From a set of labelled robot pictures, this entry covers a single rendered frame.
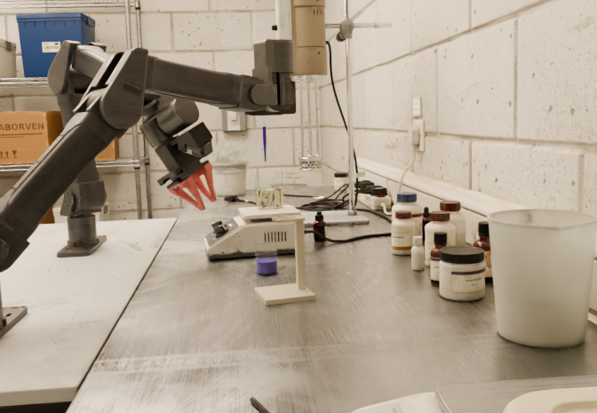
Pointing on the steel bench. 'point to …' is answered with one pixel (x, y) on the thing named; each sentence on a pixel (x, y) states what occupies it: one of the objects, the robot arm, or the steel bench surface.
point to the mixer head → (304, 31)
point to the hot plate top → (267, 212)
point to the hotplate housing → (224, 247)
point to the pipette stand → (275, 295)
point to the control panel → (223, 234)
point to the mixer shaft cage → (310, 133)
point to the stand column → (349, 97)
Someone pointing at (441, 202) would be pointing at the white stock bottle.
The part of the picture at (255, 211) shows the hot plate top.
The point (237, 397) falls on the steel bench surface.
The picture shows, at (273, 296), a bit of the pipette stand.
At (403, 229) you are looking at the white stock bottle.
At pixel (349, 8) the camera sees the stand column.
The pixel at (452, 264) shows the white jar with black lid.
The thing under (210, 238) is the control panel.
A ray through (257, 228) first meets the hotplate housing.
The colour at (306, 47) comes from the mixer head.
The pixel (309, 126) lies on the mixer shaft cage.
